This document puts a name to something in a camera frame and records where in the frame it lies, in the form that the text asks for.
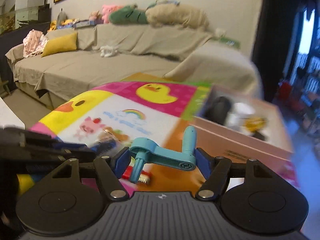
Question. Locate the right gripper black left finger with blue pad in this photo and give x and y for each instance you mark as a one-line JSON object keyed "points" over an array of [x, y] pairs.
{"points": [[109, 170]]}

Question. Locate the black cylinder in box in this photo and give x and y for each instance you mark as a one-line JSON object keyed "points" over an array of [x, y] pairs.
{"points": [[219, 109]]}

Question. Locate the colourful cartoon play mat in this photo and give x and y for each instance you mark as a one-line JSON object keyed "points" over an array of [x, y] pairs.
{"points": [[157, 110]]}

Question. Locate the pink cardboard box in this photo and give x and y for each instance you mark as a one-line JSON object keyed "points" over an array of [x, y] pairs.
{"points": [[262, 136]]}

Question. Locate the green tissue box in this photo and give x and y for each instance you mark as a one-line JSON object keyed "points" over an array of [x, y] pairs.
{"points": [[229, 42]]}

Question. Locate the green plush pillow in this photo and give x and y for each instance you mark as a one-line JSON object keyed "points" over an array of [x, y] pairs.
{"points": [[128, 15]]}

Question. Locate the yellow cushion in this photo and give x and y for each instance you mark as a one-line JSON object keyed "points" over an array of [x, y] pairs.
{"points": [[61, 44]]}

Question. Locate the pink crumpled cloth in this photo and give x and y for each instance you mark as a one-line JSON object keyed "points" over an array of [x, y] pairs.
{"points": [[34, 43]]}

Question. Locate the pink plush toy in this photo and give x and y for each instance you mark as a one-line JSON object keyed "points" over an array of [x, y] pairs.
{"points": [[103, 15]]}

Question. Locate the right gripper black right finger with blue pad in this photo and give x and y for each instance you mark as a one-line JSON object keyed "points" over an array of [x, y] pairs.
{"points": [[215, 171]]}

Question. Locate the beige crumpled blanket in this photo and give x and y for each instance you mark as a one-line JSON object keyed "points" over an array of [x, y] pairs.
{"points": [[182, 14]]}

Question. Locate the flat book on sofa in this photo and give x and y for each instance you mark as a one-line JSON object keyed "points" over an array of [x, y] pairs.
{"points": [[79, 24]]}

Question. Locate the beige covered sofa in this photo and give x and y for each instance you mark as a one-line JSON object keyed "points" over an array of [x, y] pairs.
{"points": [[171, 52]]}

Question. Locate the white small plush toy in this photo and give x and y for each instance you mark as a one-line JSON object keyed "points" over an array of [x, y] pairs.
{"points": [[108, 51]]}

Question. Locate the white round jar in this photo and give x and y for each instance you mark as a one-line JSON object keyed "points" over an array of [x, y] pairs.
{"points": [[238, 114]]}

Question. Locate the teal plastic crank toy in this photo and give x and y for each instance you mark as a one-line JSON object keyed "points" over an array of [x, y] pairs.
{"points": [[146, 151]]}

